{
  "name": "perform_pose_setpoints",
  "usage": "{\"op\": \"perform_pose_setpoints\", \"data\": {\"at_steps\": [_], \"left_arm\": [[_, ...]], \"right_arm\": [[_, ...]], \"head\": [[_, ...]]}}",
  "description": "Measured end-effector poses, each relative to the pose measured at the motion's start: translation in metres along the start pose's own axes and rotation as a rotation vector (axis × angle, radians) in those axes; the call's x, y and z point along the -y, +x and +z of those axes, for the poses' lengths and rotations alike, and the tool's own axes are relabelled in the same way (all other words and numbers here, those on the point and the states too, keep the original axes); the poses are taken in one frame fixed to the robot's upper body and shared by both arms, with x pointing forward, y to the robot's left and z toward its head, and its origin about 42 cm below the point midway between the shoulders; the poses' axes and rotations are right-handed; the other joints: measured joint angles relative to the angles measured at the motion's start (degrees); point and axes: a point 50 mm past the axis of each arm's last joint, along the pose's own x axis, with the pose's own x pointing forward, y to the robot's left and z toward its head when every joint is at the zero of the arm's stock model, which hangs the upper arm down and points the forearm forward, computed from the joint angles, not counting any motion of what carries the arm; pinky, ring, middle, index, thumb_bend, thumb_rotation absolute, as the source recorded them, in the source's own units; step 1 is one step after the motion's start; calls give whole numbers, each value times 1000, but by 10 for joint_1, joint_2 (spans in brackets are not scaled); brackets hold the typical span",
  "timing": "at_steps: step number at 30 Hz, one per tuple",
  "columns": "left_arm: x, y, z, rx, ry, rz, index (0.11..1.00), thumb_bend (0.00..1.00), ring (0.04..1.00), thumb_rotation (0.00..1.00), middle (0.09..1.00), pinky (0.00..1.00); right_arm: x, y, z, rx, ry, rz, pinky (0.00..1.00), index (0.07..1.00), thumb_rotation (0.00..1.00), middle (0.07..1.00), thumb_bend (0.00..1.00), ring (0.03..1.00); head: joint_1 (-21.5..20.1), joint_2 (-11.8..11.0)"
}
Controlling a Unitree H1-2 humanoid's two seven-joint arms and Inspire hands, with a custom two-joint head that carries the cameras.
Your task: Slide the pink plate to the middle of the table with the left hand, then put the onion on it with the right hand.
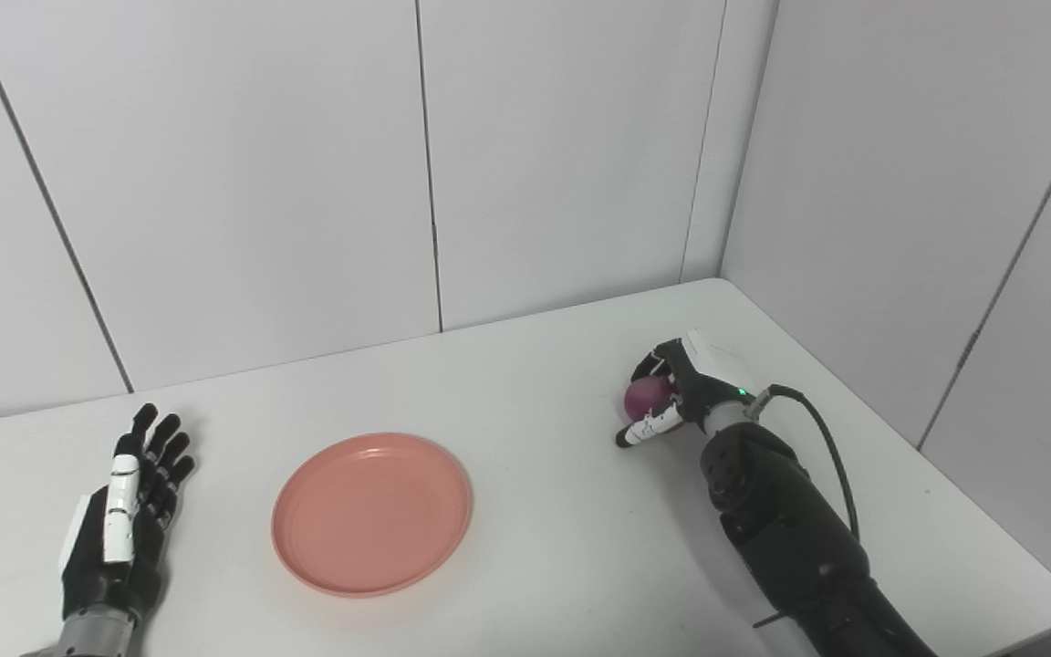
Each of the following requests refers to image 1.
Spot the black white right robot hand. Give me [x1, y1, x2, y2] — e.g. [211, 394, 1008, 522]
[615, 330, 759, 450]

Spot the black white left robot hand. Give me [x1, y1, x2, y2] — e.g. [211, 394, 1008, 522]
[60, 403, 196, 626]

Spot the purple red onion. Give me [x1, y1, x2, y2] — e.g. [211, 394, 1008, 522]
[624, 374, 674, 422]

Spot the pink round plate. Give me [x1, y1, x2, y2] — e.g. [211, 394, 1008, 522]
[271, 433, 474, 600]

